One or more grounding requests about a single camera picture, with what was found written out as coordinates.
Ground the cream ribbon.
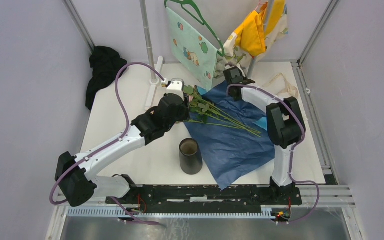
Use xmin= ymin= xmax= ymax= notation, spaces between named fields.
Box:
xmin=262 ymin=72 xmax=299 ymax=98

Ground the mint green patterned towel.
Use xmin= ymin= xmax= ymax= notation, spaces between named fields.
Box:
xmin=166 ymin=7 xmax=218 ymax=91

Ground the black vase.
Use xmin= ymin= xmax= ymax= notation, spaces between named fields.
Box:
xmin=179 ymin=138 xmax=203 ymax=175

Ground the dark blue wrapping paper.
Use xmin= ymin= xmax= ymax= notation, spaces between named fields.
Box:
xmin=186 ymin=83 xmax=275 ymax=190

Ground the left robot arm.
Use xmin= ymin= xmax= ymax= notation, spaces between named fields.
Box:
xmin=55 ymin=93 xmax=190 ymax=207

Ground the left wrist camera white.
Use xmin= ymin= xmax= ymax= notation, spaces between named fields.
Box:
xmin=163 ymin=78 xmax=185 ymax=99

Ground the white cable duct strip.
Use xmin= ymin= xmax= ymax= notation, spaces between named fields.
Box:
xmin=66 ymin=206 xmax=275 ymax=220

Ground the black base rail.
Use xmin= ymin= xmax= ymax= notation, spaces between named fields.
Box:
xmin=118 ymin=185 xmax=303 ymax=214

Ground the light blue wrapping paper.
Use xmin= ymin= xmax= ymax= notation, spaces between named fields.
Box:
xmin=254 ymin=116 xmax=268 ymax=132

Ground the pink flower bouquet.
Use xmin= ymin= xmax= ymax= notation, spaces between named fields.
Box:
xmin=183 ymin=83 xmax=262 ymax=137

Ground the yellow cream patterned garment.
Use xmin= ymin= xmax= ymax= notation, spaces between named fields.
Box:
xmin=214 ymin=0 xmax=289 ymax=79

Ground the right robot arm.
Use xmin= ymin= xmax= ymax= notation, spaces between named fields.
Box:
xmin=223 ymin=66 xmax=306 ymax=204

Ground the black cloth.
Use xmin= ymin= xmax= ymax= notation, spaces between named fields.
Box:
xmin=85 ymin=46 xmax=128 ymax=111

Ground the green hanger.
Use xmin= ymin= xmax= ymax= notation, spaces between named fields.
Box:
xmin=164 ymin=0 xmax=226 ymax=57

